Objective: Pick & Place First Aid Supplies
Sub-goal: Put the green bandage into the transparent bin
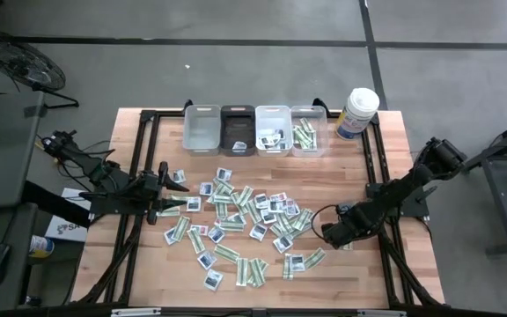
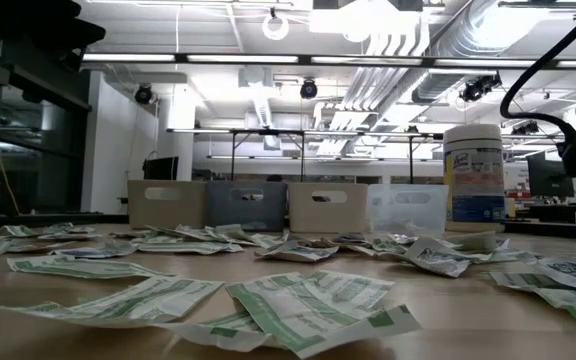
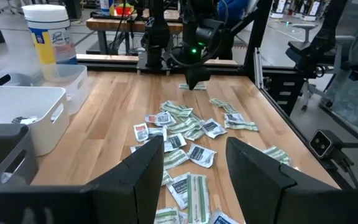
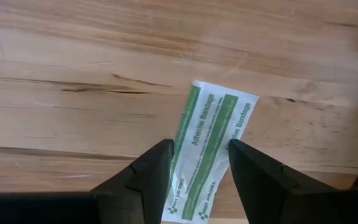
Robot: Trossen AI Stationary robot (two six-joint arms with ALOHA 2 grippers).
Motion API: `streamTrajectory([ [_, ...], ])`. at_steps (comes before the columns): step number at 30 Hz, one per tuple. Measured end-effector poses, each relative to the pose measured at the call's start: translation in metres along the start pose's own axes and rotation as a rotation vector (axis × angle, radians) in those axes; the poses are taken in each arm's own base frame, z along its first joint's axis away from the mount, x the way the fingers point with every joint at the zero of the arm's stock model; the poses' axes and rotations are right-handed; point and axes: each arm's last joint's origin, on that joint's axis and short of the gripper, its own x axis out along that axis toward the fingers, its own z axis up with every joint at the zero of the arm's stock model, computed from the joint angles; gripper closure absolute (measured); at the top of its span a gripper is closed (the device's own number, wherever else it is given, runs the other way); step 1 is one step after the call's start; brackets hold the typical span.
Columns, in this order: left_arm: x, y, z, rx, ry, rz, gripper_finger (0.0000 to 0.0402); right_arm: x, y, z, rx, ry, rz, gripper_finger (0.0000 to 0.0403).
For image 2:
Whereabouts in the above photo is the dark grey plastic bin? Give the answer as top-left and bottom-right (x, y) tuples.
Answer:
(209, 180), (288, 233)

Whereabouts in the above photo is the clear plastic bin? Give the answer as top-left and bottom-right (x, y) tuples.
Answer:
(366, 183), (450, 236)

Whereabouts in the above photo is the black round ceiling spotlight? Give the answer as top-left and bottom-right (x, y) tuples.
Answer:
(299, 78), (319, 101)
(459, 72), (503, 104)
(134, 83), (155, 106)

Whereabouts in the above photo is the black distant workstation frame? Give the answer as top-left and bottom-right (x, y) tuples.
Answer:
(167, 127), (444, 184)

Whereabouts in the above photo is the black bar LED light strip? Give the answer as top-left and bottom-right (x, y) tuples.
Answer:
(80, 51), (576, 70)

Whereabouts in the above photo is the silver ceiling air duct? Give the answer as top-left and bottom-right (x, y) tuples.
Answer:
(410, 0), (576, 104)

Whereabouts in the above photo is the black computer monitor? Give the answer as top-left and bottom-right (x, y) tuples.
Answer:
(142, 156), (180, 182)
(526, 152), (576, 200)

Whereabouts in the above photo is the white plastic bin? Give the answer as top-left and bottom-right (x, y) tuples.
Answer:
(287, 182), (370, 235)

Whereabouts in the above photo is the white ring ceiling lamp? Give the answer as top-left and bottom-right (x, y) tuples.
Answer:
(261, 11), (291, 43)

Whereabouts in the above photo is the light grey plastic bin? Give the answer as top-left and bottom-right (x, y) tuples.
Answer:
(127, 179), (211, 230)

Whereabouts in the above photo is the disinfecting wipes canister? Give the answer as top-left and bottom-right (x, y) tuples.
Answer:
(442, 124), (507, 234)

